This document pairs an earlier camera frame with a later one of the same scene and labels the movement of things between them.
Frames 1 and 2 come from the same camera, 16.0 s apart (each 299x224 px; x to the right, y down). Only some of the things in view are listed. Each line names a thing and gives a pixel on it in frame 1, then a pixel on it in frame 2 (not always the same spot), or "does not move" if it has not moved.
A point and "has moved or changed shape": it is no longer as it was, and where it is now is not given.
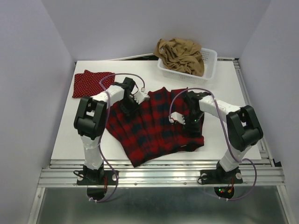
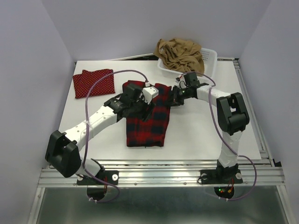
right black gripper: (187, 128) -> (175, 100)
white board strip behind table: (119, 59) does not move
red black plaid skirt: (148, 133) has moved or changed shape
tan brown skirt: (184, 55) does not move
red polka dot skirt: (87, 84) does not move
